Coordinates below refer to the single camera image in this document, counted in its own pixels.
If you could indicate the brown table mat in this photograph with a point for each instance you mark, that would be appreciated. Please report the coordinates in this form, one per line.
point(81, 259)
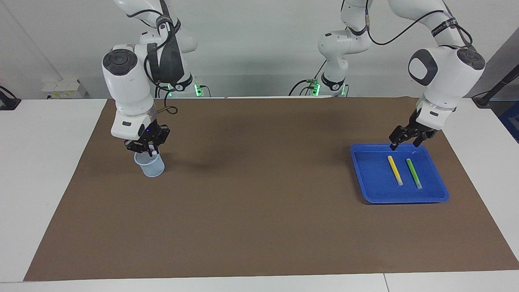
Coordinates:
point(259, 223)

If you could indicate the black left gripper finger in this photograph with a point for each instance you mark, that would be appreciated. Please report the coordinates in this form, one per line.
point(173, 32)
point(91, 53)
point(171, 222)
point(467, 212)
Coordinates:
point(418, 142)
point(393, 144)

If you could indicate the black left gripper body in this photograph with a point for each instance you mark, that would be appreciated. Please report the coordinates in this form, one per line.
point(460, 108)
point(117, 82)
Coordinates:
point(413, 129)

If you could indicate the yellow pen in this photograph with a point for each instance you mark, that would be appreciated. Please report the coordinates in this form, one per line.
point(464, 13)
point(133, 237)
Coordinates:
point(394, 168)

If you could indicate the blue crate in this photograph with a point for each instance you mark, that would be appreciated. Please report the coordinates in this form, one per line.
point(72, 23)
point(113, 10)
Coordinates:
point(511, 121)

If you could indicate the green pen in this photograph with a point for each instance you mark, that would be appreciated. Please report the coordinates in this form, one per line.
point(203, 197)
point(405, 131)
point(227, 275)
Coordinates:
point(413, 172)

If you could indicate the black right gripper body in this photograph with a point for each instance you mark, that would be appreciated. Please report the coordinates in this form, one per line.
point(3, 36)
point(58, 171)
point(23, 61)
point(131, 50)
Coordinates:
point(148, 136)

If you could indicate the white box with yellow labels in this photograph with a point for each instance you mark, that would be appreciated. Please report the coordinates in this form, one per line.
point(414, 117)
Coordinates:
point(61, 87)

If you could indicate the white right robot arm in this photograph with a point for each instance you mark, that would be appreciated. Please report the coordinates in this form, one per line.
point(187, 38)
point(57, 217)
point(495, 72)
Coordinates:
point(127, 89)

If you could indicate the blue plastic tray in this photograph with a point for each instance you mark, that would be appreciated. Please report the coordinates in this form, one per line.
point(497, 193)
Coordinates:
point(389, 195)

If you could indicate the purple pen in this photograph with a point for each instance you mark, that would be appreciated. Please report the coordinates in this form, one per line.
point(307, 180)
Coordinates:
point(153, 152)

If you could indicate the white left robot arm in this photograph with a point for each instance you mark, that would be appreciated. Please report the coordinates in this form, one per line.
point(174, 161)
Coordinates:
point(446, 81)

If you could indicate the black tripod leg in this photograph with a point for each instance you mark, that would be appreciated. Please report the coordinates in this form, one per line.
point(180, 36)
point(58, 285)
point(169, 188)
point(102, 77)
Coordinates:
point(496, 87)

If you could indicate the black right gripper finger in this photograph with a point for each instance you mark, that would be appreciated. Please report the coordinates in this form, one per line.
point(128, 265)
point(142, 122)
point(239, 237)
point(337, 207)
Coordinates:
point(141, 149)
point(156, 148)

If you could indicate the pale blue plastic cup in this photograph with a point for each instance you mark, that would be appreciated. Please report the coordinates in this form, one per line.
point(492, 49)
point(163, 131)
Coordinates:
point(152, 168)

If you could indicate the black clamp device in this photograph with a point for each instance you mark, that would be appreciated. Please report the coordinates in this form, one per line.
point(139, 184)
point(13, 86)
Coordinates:
point(8, 101)

